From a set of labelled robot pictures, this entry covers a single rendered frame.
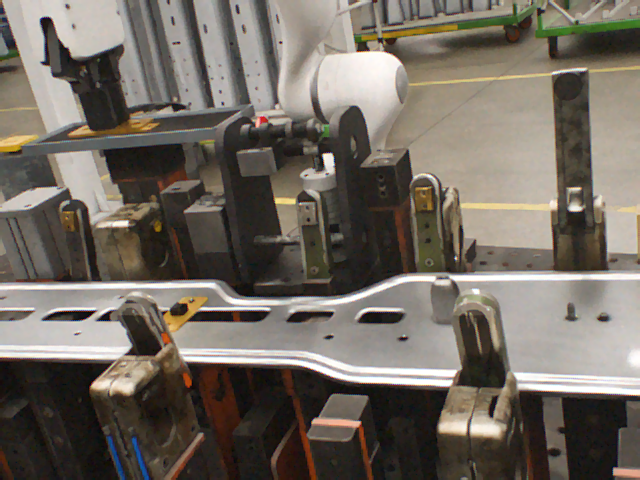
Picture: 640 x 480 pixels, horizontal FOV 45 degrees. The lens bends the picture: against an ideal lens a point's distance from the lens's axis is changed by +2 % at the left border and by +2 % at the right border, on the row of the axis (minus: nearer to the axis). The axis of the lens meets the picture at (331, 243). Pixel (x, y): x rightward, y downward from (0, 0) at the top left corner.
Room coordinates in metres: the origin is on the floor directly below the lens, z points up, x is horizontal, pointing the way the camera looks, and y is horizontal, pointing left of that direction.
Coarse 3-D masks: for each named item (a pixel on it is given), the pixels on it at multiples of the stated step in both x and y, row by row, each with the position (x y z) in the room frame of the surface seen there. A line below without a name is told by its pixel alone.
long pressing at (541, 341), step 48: (0, 288) 1.08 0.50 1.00; (48, 288) 1.04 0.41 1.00; (96, 288) 1.00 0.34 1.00; (144, 288) 0.97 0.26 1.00; (192, 288) 0.94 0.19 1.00; (384, 288) 0.82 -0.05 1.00; (480, 288) 0.78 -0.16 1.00; (528, 288) 0.75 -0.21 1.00; (576, 288) 0.73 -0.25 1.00; (624, 288) 0.71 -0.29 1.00; (0, 336) 0.91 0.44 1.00; (48, 336) 0.88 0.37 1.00; (96, 336) 0.85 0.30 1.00; (192, 336) 0.80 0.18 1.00; (240, 336) 0.77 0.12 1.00; (288, 336) 0.75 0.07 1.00; (336, 336) 0.73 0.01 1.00; (384, 336) 0.71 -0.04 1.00; (432, 336) 0.69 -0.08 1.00; (528, 336) 0.66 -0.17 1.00; (576, 336) 0.64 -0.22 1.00; (624, 336) 0.62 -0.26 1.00; (384, 384) 0.63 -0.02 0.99; (432, 384) 0.61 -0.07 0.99; (528, 384) 0.58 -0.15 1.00; (576, 384) 0.57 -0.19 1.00; (624, 384) 0.56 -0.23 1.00
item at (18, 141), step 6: (12, 138) 1.39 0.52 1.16; (18, 138) 1.38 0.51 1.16; (24, 138) 1.37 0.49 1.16; (30, 138) 1.37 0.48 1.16; (36, 138) 1.38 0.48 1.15; (0, 144) 1.35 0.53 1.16; (6, 144) 1.34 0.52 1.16; (12, 144) 1.33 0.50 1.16; (18, 144) 1.34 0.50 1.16; (0, 150) 1.34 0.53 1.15; (6, 150) 1.34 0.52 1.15; (12, 150) 1.33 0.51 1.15; (18, 150) 1.34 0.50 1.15
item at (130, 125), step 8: (128, 120) 0.82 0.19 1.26; (136, 120) 0.81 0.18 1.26; (144, 120) 0.81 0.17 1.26; (152, 120) 0.81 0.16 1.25; (80, 128) 0.83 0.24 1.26; (88, 128) 0.82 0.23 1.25; (120, 128) 0.79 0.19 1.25; (128, 128) 0.78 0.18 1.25; (136, 128) 0.78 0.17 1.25; (72, 136) 0.80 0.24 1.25; (80, 136) 0.80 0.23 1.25
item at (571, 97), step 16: (560, 80) 0.79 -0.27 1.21; (576, 80) 0.79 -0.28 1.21; (560, 96) 0.79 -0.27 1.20; (576, 96) 0.79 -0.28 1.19; (560, 112) 0.81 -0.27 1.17; (576, 112) 0.81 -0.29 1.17; (560, 128) 0.81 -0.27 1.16; (576, 128) 0.81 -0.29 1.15; (560, 144) 0.81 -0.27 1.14; (576, 144) 0.81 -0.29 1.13; (560, 160) 0.81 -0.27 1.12; (576, 160) 0.81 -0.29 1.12; (560, 176) 0.80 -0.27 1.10; (576, 176) 0.81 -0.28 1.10; (560, 192) 0.80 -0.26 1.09; (592, 192) 0.79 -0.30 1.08; (560, 208) 0.80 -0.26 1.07; (592, 208) 0.79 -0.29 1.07; (560, 224) 0.80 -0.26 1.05; (592, 224) 0.78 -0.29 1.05
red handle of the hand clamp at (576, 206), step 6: (570, 192) 0.82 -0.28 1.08; (576, 192) 0.81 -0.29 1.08; (582, 192) 0.81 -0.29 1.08; (570, 198) 0.81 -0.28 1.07; (576, 198) 0.81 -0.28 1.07; (582, 198) 0.80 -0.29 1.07; (570, 204) 0.80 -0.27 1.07; (576, 204) 0.80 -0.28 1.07; (582, 204) 0.80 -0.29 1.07; (570, 210) 0.80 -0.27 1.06; (576, 210) 0.79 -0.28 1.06; (582, 210) 0.79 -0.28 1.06; (576, 216) 0.80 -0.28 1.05; (582, 216) 0.80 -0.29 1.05
